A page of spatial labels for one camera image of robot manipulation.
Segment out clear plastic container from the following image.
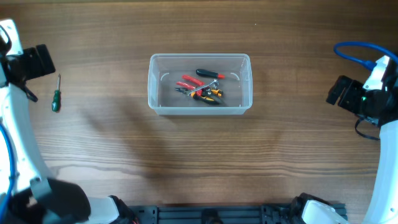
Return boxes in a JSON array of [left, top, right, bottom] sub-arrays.
[[147, 54, 253, 116]]

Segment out left blue cable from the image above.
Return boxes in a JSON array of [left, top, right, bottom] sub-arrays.
[[0, 123, 16, 218]]

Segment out orange black long-nose pliers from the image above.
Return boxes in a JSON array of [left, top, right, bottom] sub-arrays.
[[174, 88, 223, 105]]

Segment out green handled screwdriver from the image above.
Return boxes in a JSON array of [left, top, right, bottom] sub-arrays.
[[52, 74, 61, 113]]

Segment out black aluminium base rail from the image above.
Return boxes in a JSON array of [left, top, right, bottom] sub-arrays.
[[127, 202, 348, 224]]

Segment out black red screwdriver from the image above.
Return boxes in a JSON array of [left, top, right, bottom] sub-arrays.
[[195, 69, 240, 80]]

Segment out small silver wrench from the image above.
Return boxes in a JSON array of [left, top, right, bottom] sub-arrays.
[[187, 79, 219, 95]]

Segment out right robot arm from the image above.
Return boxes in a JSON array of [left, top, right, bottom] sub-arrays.
[[326, 50, 397, 223]]

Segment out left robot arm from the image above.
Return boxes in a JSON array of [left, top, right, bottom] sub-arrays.
[[1, 19, 140, 223]]

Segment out red handled cutting pliers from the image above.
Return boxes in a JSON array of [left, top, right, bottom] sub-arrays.
[[176, 75, 220, 95]]

